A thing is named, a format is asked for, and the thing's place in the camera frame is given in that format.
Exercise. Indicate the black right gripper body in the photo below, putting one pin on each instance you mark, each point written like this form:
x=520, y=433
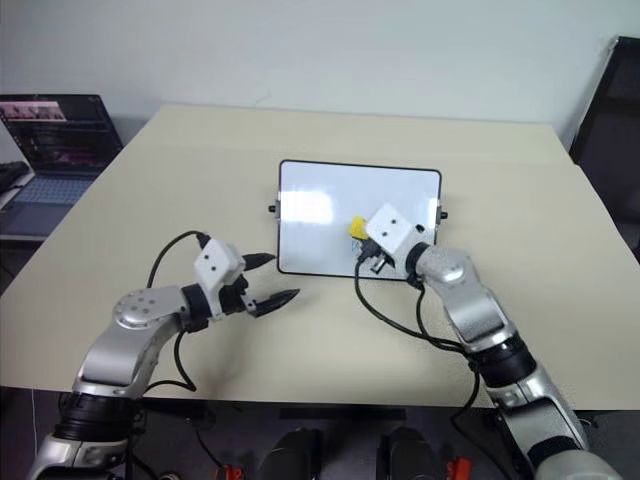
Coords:
x=378, y=259

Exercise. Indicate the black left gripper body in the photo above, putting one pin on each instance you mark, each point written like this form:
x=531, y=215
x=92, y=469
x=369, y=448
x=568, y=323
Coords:
x=235, y=300

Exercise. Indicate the yellow eraser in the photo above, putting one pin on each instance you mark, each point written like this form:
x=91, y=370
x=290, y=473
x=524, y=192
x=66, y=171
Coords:
x=358, y=227

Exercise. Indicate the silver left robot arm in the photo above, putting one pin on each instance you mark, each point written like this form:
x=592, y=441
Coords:
x=130, y=345

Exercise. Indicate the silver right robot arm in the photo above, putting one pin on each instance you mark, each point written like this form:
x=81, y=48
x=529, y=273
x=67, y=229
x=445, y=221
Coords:
x=470, y=300

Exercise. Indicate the black-framed whiteboard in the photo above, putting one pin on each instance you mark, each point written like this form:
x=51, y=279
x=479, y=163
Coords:
x=320, y=225

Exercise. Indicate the dark rounded shape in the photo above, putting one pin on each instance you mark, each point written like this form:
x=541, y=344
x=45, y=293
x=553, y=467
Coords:
x=295, y=455
x=407, y=455

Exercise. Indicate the red clamp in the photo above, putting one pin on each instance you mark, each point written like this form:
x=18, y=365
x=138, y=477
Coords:
x=227, y=471
x=459, y=469

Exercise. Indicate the open laptop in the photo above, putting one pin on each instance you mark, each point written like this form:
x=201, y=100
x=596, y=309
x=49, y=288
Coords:
x=55, y=150

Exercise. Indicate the black chair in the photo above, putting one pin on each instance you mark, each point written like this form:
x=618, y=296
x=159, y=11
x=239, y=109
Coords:
x=612, y=140

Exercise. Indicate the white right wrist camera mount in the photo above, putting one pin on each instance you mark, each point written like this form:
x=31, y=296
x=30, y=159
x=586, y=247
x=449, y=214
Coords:
x=392, y=227

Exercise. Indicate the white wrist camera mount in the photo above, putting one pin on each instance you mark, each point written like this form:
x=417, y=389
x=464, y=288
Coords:
x=215, y=262
x=392, y=227

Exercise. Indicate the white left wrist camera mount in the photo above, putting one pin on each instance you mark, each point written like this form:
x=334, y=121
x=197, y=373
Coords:
x=215, y=262

